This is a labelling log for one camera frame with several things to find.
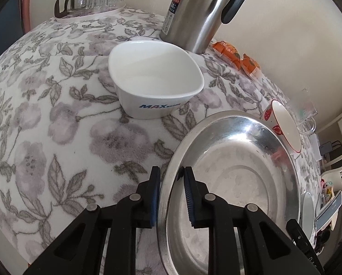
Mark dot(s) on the white square ceramic bowl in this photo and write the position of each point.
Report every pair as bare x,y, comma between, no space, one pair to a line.
156,71

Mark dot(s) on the white plastic chair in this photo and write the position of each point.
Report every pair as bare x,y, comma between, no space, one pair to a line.
335,174

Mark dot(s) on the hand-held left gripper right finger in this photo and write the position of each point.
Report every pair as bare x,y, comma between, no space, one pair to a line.
188,199

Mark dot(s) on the grey blue box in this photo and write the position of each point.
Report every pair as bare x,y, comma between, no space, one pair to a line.
330,210

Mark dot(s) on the round white tray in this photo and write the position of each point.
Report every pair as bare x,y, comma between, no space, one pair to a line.
102,14

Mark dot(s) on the orange snack packet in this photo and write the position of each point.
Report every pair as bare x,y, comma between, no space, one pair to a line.
226,53
251,66

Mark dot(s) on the stainless steel thermos jug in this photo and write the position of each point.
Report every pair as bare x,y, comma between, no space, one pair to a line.
193,14

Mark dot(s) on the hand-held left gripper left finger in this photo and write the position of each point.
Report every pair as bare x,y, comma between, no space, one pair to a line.
155,202

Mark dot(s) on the small white plate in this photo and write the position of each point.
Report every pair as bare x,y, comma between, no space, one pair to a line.
307,214

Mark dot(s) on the large steel basin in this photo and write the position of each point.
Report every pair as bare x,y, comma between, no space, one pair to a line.
231,154

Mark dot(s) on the floral fleece table blanket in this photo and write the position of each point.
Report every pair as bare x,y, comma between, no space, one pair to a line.
59,120

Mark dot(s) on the dark blue cabinet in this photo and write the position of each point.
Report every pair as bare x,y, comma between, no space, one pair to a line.
1,28

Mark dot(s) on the grey power adapter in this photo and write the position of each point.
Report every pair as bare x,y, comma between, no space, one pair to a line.
325,148

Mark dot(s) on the pink door frame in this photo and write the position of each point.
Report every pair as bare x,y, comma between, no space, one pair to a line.
26,8

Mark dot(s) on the clear glass mug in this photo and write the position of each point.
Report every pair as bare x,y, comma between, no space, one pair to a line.
306,120

